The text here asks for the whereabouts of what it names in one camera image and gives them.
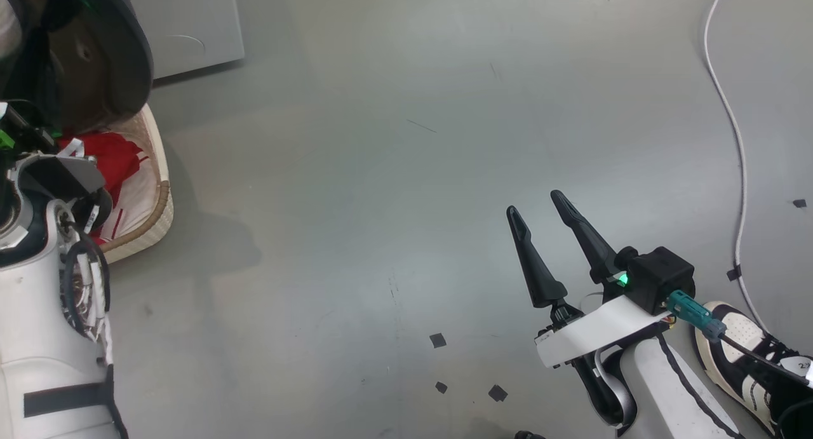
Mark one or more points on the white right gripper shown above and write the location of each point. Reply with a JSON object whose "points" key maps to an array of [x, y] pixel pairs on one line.
{"points": [[597, 331]]}

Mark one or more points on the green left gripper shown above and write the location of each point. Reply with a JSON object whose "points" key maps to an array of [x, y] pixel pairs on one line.
{"points": [[5, 138]]}

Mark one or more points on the red and white garment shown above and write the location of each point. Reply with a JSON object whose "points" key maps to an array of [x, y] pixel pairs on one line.
{"points": [[114, 156]]}

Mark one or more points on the black round glass washer door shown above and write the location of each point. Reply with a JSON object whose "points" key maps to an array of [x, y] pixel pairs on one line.
{"points": [[108, 64]]}

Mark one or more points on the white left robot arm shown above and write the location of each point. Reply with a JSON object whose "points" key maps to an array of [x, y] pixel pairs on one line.
{"points": [[38, 337]]}

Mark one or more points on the cream perforated basket brown rim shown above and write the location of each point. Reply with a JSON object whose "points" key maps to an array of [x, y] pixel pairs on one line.
{"points": [[162, 197]]}

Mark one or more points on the white front-load washing machine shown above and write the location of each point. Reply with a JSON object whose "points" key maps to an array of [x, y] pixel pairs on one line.
{"points": [[190, 20]]}

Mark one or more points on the black and white sneaker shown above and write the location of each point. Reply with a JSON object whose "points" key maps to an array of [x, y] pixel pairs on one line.
{"points": [[740, 363]]}

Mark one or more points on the round white filter flap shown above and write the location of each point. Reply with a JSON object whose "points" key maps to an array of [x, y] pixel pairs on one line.
{"points": [[184, 45]]}

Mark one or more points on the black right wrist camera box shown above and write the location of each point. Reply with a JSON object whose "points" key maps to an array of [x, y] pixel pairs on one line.
{"points": [[660, 277]]}

